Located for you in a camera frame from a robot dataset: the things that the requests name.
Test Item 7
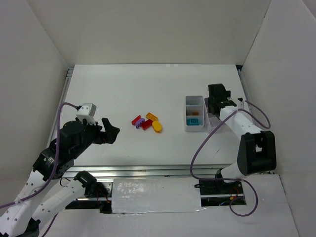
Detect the purple cable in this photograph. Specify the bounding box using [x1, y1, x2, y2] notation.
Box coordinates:
[0, 102, 83, 237]
[190, 100, 272, 217]

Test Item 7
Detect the aluminium front rail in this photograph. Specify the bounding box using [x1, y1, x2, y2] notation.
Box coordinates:
[61, 164, 237, 177]

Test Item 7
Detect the teal stepped lego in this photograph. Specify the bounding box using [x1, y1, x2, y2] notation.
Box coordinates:
[186, 118, 199, 126]

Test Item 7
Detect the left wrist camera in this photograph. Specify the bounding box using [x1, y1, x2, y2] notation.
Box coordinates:
[76, 103, 97, 125]

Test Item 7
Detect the white foil sheet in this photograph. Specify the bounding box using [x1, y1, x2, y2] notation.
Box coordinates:
[112, 178, 203, 214]

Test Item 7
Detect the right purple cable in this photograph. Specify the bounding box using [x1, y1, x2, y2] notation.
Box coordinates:
[190, 100, 272, 217]

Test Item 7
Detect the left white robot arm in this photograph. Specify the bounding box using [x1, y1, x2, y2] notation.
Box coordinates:
[0, 118, 120, 237]

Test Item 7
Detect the red rectangular lego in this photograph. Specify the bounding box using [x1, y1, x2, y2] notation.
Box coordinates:
[141, 119, 153, 130]

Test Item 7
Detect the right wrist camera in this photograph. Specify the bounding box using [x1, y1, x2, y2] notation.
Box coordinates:
[236, 97, 244, 109]

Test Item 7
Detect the right aluminium rail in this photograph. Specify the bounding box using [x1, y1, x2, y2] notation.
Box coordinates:
[235, 65, 256, 123]

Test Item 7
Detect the left aluminium rail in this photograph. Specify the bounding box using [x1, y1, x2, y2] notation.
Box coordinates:
[59, 68, 74, 105]

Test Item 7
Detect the aluminium rail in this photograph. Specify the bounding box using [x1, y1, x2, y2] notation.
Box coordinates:
[235, 65, 256, 123]
[61, 164, 237, 177]
[59, 68, 74, 105]

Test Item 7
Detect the red curved lego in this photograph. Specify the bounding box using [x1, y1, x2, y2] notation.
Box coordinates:
[131, 115, 141, 125]

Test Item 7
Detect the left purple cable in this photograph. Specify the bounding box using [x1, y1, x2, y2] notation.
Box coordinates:
[0, 102, 83, 237]

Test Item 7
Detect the orange flat lego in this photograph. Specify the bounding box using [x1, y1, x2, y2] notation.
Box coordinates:
[146, 113, 158, 121]

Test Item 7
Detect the yellow oval lego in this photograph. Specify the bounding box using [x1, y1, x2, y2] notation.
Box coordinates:
[152, 120, 162, 133]

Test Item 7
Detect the white divided container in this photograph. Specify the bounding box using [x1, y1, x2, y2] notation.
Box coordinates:
[184, 95, 204, 132]
[204, 98, 221, 133]

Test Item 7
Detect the purple curved lego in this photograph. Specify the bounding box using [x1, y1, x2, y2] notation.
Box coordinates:
[135, 118, 145, 129]

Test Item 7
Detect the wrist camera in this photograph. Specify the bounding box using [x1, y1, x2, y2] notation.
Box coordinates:
[236, 97, 244, 109]
[76, 103, 97, 125]

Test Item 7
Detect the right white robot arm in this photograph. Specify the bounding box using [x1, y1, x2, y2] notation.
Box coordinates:
[207, 83, 277, 183]

